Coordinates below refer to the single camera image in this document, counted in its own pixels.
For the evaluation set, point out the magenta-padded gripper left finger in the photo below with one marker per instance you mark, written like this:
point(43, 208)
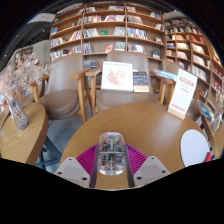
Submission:
point(71, 166)

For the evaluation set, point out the white mouse pad red rest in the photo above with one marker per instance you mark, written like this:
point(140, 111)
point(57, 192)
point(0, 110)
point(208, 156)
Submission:
point(193, 146)

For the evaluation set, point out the glass vase pink dried flowers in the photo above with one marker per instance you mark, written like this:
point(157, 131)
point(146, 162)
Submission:
point(18, 116)

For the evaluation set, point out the dark blue book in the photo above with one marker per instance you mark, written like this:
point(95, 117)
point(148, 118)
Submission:
point(140, 80)

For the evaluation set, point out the stack of light blue books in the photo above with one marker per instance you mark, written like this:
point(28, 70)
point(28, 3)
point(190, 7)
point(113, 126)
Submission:
point(165, 74)

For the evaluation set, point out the small distant wooden bookshelf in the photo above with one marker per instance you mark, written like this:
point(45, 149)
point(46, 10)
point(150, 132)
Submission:
point(24, 53)

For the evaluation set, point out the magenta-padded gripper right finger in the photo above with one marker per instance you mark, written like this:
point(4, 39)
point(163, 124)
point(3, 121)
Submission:
point(150, 166)

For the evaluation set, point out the white framed red floral picture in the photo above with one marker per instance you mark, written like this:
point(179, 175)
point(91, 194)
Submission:
point(116, 76)

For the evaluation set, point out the stack of colourful books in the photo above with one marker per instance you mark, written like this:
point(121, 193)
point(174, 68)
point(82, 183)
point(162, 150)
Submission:
point(205, 110)

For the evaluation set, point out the white red sign wooden stand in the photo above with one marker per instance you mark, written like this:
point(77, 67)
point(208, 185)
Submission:
point(182, 93)

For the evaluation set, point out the beige wooden-armed armchair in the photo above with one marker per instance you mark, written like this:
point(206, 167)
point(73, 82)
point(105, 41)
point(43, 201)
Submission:
point(195, 111)
point(123, 98)
point(63, 83)

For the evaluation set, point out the transparent computer mouse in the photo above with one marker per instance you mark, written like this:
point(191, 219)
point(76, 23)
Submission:
point(111, 155)

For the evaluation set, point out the wide wooden bookshelf unit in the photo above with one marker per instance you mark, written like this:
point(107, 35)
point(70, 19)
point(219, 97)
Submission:
point(106, 25)

